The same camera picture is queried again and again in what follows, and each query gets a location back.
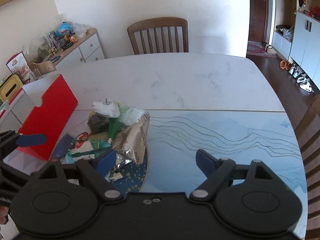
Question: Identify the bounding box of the white green plush charm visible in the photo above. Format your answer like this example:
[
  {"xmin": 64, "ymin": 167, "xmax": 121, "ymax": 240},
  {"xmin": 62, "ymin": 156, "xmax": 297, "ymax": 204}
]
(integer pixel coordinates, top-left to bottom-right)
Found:
[{"xmin": 63, "ymin": 132, "xmax": 112, "ymax": 164}]

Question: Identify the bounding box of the red and white cardboard box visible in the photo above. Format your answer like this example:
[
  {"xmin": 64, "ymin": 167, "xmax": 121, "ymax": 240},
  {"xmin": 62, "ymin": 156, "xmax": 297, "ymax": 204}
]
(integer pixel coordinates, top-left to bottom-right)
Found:
[{"xmin": 1, "ymin": 74, "xmax": 78, "ymax": 160}]

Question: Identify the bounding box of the silver foil snack bag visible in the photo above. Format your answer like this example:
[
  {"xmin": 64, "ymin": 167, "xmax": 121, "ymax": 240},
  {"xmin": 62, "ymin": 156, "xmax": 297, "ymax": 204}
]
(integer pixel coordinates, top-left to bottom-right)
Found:
[{"xmin": 111, "ymin": 112, "xmax": 150, "ymax": 172}]

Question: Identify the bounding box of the green tassel ornament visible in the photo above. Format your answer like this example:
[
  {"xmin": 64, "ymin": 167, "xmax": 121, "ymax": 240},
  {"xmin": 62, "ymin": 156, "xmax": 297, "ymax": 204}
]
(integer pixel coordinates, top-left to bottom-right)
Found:
[{"xmin": 107, "ymin": 103, "xmax": 145, "ymax": 145}]

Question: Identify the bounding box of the white shell pouch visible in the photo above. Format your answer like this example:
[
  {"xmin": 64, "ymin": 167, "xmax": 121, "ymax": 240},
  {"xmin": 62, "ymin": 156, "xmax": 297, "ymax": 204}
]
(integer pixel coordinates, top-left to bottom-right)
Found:
[{"xmin": 92, "ymin": 99, "xmax": 120, "ymax": 118}]

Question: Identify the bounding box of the person left hand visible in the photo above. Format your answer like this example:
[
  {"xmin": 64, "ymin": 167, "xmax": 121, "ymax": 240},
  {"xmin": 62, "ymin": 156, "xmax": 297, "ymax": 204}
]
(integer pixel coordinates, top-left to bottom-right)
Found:
[{"xmin": 0, "ymin": 205, "xmax": 9, "ymax": 225}]

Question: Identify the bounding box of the yellow tissue box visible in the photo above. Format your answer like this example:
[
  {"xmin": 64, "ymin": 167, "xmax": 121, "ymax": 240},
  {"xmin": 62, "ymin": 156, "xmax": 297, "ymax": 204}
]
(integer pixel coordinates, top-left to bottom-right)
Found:
[{"xmin": 0, "ymin": 74, "xmax": 23, "ymax": 102}]

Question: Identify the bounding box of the clear drinking glass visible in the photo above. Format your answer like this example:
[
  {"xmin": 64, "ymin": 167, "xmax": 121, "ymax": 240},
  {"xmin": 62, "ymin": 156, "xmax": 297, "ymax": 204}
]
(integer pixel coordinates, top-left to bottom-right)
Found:
[{"xmin": 32, "ymin": 68, "xmax": 42, "ymax": 80}]

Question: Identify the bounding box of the red white snack bag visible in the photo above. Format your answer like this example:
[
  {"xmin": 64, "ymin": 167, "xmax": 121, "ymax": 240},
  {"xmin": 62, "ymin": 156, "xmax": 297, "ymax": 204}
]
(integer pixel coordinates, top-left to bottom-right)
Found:
[{"xmin": 6, "ymin": 51, "xmax": 36, "ymax": 85}]

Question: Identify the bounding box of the wooden basket box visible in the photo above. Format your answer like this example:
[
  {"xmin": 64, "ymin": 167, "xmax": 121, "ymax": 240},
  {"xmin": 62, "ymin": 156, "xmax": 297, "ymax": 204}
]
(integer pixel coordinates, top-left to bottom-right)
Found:
[{"xmin": 28, "ymin": 61, "xmax": 56, "ymax": 75}]

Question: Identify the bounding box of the wooden chair right side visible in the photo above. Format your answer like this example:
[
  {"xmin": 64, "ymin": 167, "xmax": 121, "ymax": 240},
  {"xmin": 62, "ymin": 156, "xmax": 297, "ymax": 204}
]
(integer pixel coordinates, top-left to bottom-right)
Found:
[{"xmin": 294, "ymin": 101, "xmax": 320, "ymax": 240}]

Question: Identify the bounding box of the white drawer sideboard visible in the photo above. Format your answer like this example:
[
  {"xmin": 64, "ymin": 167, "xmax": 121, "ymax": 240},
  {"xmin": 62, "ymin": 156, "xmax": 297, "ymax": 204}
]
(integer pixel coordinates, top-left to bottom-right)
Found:
[{"xmin": 48, "ymin": 28, "xmax": 106, "ymax": 70}]

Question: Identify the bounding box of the blue globe toy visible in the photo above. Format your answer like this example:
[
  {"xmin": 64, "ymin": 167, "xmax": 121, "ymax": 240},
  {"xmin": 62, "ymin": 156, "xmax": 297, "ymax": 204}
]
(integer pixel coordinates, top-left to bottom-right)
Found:
[{"xmin": 56, "ymin": 22, "xmax": 72, "ymax": 38}]

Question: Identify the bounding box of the patterned door rug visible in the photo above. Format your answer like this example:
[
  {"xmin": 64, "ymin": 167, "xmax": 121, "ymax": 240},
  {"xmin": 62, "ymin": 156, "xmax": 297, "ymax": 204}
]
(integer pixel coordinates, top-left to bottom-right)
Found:
[{"xmin": 246, "ymin": 41, "xmax": 278, "ymax": 58}]

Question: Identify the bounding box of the brown wooden chair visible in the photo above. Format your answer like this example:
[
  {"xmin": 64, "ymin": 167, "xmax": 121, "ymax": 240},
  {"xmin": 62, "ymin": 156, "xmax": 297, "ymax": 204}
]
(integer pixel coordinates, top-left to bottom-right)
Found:
[{"xmin": 127, "ymin": 17, "xmax": 189, "ymax": 55}]

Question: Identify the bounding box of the dark wooden door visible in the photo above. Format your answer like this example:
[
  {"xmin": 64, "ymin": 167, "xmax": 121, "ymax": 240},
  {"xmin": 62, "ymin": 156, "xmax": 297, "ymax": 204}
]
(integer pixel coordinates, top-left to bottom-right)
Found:
[{"xmin": 248, "ymin": 0, "xmax": 268, "ymax": 42}]

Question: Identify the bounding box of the white wall cabinet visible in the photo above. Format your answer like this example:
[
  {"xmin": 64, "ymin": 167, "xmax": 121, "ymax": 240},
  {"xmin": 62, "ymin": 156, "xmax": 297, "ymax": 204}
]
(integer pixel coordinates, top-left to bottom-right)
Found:
[{"xmin": 271, "ymin": 0, "xmax": 319, "ymax": 92}]

